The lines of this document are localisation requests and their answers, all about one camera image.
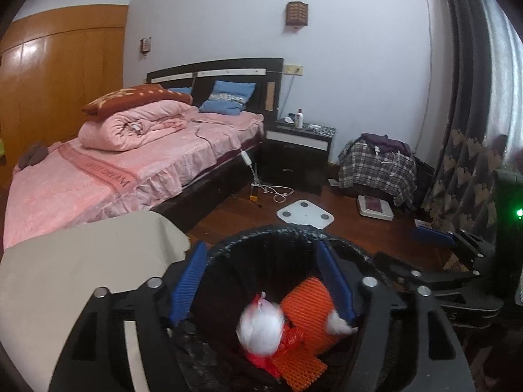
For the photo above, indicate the white scale with red top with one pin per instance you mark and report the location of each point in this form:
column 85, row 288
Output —
column 375, row 207

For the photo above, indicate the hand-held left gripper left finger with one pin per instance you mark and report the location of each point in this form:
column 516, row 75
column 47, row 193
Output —
column 190, row 281

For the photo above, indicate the beige tablecloth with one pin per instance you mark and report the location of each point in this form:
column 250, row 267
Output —
column 81, row 261

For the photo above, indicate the dark nightstand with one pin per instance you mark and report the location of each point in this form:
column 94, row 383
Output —
column 294, row 159

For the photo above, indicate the red patterned pillow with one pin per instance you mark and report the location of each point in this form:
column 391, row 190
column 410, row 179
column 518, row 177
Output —
column 130, row 96

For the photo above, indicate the blue pillow with patterned band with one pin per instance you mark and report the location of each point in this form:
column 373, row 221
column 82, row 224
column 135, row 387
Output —
column 229, row 94

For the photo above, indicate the small yellow item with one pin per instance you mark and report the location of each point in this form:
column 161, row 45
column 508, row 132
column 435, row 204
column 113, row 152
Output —
column 254, row 194

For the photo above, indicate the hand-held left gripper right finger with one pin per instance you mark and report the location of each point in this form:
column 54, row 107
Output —
column 335, row 281

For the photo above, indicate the orange mesh pad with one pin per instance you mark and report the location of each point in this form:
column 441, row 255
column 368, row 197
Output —
column 306, row 302
column 298, row 369

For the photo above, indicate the plaid cloth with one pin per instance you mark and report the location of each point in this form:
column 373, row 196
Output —
column 376, row 173

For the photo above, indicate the pink bedspread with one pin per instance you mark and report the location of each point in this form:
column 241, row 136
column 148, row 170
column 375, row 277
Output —
column 122, row 163

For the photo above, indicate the white blanket controller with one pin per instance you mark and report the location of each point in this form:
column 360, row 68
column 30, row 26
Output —
column 246, row 159

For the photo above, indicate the white printed box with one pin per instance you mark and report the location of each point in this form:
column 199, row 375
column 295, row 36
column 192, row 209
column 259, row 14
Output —
column 423, row 224

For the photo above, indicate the white tissue ball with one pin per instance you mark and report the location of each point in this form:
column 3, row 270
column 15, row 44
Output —
column 261, row 328
column 337, row 324

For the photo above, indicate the patterned curtain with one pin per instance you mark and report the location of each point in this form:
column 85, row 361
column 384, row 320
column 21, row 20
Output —
column 470, row 90

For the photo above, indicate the beige wall socket panel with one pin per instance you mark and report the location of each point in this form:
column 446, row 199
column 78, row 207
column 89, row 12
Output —
column 294, row 70

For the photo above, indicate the purple garment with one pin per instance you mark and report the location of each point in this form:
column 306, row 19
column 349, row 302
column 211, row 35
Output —
column 388, row 142

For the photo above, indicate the wooden lattice wall lamp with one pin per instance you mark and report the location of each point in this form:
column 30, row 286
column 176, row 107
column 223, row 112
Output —
column 297, row 13

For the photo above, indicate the small white device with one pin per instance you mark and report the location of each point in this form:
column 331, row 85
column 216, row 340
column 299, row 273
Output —
column 288, row 121

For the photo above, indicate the black-lined trash bin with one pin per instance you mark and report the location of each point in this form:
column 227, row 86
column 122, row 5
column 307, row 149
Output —
column 265, row 261

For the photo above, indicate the mauve cloth bundle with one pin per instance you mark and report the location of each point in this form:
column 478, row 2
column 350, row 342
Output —
column 32, row 155

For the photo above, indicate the pink folded quilt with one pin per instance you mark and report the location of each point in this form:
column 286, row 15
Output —
column 135, row 126

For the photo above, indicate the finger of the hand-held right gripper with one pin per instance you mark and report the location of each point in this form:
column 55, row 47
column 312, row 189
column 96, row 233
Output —
column 431, row 237
column 408, row 271

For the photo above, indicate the wooden wardrobe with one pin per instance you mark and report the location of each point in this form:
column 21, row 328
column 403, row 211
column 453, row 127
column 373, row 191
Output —
column 61, row 69

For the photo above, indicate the white bathroom scale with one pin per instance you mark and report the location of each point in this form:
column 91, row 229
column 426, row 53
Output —
column 304, row 211

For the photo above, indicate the dark wooden bed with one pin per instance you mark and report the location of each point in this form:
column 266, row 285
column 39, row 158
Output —
column 229, row 69

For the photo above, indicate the red plastic bag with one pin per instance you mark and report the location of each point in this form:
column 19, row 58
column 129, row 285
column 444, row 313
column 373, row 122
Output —
column 288, row 341

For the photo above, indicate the white bottle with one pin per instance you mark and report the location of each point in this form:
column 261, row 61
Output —
column 300, row 119

